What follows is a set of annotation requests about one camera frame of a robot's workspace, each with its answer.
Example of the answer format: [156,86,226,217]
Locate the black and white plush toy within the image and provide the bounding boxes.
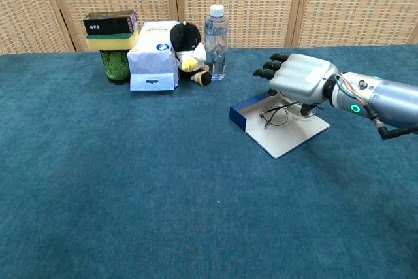
[169,21,212,87]

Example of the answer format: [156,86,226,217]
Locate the white tissue pack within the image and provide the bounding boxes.
[126,21,180,92]

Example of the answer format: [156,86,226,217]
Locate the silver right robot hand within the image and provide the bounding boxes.
[252,52,340,118]

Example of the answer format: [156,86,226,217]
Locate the woven folding screen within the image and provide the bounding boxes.
[0,0,418,56]

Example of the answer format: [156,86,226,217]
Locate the yellow green sponge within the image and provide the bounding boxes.
[86,28,140,52]

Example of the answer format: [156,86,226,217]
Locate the clear plastic water bottle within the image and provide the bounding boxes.
[204,4,229,82]

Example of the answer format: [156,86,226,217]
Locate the blue glasses case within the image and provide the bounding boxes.
[229,91,331,160]

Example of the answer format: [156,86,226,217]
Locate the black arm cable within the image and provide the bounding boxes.
[362,104,418,141]

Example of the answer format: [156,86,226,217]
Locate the green mesh cup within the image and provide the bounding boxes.
[99,48,131,86]

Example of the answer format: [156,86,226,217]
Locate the black small box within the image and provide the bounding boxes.
[82,10,139,36]

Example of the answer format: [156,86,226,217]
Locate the thin-framed eyeglasses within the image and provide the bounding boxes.
[259,101,300,129]

